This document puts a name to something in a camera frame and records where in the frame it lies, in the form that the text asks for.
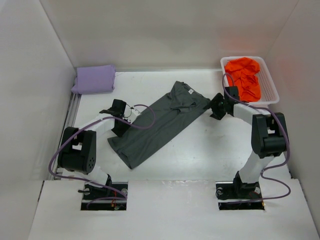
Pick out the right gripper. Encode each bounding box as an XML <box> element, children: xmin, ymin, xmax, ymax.
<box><xmin>203</xmin><ymin>93</ymin><xmax>229</xmax><ymax>121</ymax></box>

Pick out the grey t-shirt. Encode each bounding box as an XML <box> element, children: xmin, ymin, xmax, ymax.
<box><xmin>107</xmin><ymin>81</ymin><xmax>210</xmax><ymax>170</ymax></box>

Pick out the purple t-shirt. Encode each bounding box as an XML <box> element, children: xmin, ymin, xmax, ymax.
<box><xmin>71</xmin><ymin>64</ymin><xmax>116</xmax><ymax>95</ymax></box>

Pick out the orange t-shirt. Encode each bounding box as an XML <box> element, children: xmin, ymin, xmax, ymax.
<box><xmin>224</xmin><ymin>57</ymin><xmax>261</xmax><ymax>103</ymax></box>

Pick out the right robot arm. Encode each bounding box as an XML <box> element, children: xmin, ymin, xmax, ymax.
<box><xmin>204</xmin><ymin>86</ymin><xmax>290</xmax><ymax>200</ymax></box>

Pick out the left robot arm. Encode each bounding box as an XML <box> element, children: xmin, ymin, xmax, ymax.
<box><xmin>57</xmin><ymin>99</ymin><xmax>130</xmax><ymax>200</ymax></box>

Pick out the white plastic laundry basket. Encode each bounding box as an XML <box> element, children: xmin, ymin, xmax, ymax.
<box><xmin>220</xmin><ymin>56</ymin><xmax>280</xmax><ymax>106</ymax></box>

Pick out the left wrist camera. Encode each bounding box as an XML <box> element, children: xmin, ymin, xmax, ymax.
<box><xmin>127</xmin><ymin>106</ymin><xmax>141</xmax><ymax>123</ymax></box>

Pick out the aluminium rail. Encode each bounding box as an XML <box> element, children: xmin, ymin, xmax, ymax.
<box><xmin>48</xmin><ymin>92</ymin><xmax>82</xmax><ymax>180</ymax></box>

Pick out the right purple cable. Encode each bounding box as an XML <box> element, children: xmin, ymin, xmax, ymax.
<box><xmin>221</xmin><ymin>72</ymin><xmax>292</xmax><ymax>203</ymax></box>

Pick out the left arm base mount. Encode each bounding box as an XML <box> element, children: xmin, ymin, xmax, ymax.
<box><xmin>78</xmin><ymin>183</ymin><xmax>127</xmax><ymax>211</ymax></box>

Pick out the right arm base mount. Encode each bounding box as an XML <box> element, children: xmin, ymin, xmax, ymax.
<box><xmin>215</xmin><ymin>181</ymin><xmax>265</xmax><ymax>211</ymax></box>

